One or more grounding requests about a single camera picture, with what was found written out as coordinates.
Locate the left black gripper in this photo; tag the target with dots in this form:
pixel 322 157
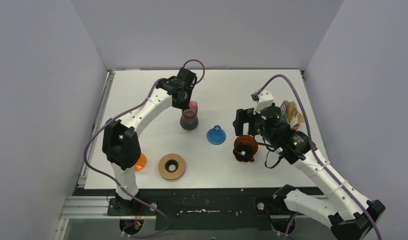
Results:
pixel 183 97

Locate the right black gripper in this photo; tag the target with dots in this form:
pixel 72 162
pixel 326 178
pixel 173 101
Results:
pixel 245 116

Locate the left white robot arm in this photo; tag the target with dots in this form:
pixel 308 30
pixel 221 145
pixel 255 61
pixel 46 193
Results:
pixel 121 144

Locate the orange coffee filter box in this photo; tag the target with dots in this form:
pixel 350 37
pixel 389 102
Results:
pixel 291 115

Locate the amber plastic coffee dripper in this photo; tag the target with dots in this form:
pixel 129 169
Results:
pixel 244 149

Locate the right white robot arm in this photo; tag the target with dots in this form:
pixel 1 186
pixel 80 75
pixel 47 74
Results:
pixel 349 214

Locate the round wooden ring stand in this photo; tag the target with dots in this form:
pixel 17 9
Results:
pixel 171 166

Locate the orange translucent dripper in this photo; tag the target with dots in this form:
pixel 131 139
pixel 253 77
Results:
pixel 141 163

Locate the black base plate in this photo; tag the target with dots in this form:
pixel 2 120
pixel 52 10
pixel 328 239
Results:
pixel 198 209

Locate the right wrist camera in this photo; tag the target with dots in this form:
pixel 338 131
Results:
pixel 263 100

